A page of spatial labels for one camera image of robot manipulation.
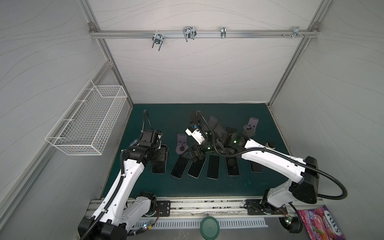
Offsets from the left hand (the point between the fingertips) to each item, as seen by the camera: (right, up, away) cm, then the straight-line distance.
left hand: (164, 150), depth 78 cm
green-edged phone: (+27, -12, +8) cm, 31 cm away
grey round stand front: (+56, +12, +23) cm, 62 cm away
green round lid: (+23, -28, -17) cm, 40 cm away
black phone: (-1, -7, -5) cm, 9 cm away
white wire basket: (-34, +14, -9) cm, 38 cm away
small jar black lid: (+63, +1, +11) cm, 64 cm away
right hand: (+14, +4, -9) cm, 17 cm away
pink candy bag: (+74, -32, -10) cm, 81 cm away
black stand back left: (+17, +17, +26) cm, 35 cm away
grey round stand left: (+8, +1, +13) cm, 16 cm away
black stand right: (+39, +10, +13) cm, 42 cm away
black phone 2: (+17, -12, +9) cm, 23 cm away
